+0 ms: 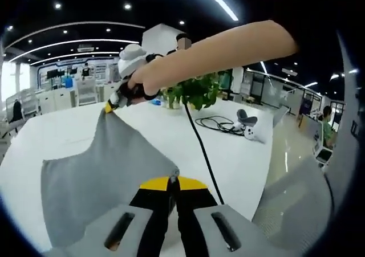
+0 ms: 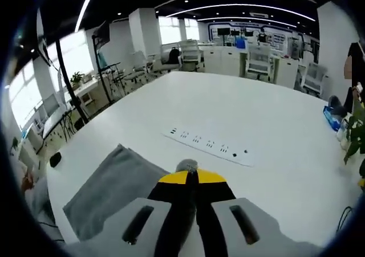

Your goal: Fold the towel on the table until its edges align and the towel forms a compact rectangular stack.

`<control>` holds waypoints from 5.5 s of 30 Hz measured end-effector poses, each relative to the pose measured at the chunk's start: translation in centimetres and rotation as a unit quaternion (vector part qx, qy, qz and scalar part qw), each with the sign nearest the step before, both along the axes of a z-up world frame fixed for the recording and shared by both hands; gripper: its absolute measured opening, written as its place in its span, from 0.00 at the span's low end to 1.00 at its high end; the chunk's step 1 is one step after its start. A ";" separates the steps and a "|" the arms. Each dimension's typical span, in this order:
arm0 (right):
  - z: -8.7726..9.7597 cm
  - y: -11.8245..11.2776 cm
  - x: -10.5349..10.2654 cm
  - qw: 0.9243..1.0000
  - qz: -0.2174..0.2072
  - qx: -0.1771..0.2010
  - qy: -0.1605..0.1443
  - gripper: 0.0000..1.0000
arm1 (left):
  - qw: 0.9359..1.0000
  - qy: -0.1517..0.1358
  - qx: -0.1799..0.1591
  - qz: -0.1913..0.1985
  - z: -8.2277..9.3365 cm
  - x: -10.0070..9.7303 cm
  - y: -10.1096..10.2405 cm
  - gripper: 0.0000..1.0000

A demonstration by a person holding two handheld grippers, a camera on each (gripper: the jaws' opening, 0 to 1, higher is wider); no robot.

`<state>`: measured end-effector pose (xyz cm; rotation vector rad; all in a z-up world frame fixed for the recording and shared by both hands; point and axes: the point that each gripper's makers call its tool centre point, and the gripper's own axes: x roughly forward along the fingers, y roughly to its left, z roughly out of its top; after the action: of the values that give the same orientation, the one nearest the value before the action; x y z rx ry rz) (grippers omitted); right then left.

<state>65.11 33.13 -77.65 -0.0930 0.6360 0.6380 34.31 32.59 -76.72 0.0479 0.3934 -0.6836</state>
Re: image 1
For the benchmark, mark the grey white device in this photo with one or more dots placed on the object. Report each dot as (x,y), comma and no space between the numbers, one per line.
(246,118)

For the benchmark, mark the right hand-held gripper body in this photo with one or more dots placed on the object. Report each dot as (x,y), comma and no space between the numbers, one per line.
(131,60)

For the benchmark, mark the white handheld controller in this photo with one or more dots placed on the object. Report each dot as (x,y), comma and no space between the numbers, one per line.
(252,133)

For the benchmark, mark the person's right hand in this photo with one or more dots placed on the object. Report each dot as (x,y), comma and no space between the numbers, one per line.
(151,77)

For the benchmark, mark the white plug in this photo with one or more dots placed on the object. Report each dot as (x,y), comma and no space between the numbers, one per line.
(237,126)

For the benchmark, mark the grey towel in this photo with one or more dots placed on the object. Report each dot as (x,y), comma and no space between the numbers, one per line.
(114,154)

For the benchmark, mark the white office chair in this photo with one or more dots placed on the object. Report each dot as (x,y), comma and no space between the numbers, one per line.
(320,151)

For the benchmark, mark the blue water jug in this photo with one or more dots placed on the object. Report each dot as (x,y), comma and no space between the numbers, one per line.
(69,82)

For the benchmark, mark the white slatted chair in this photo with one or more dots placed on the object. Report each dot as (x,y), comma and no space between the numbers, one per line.
(86,91)

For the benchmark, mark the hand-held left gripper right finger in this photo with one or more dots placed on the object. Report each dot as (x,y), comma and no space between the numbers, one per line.
(199,217)

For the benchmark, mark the black bulky object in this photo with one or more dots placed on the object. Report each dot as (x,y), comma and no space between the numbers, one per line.
(17,111)

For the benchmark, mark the white table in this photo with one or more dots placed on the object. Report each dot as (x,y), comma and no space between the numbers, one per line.
(228,160)

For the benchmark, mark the green leafy potted plant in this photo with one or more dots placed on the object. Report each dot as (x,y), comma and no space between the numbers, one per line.
(199,91)

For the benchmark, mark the glass vase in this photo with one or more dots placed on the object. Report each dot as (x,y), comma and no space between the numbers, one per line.
(174,103)

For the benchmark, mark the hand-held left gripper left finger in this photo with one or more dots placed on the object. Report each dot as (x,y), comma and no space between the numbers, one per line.
(142,217)

